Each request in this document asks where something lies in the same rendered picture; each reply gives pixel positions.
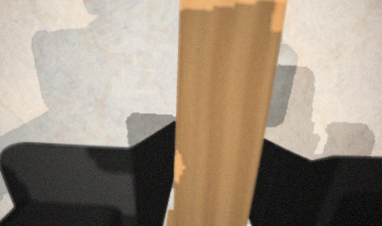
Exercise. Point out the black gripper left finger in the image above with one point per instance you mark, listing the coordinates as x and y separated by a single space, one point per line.
137 180

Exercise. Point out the wooden side rail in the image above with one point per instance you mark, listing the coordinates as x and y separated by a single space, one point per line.
227 58

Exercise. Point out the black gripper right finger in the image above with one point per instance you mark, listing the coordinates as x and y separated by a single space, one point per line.
292 190

